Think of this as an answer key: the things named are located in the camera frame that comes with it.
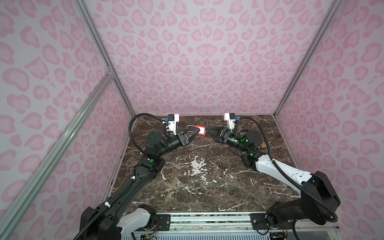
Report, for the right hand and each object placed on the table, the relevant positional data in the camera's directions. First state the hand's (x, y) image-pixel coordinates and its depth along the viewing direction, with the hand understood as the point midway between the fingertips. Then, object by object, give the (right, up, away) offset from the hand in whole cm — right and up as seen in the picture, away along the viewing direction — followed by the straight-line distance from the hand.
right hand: (207, 131), depth 64 cm
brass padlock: (+40, -10, +36) cm, 55 cm away
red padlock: (-2, 0, 0) cm, 2 cm away
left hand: (-3, +1, -1) cm, 4 cm away
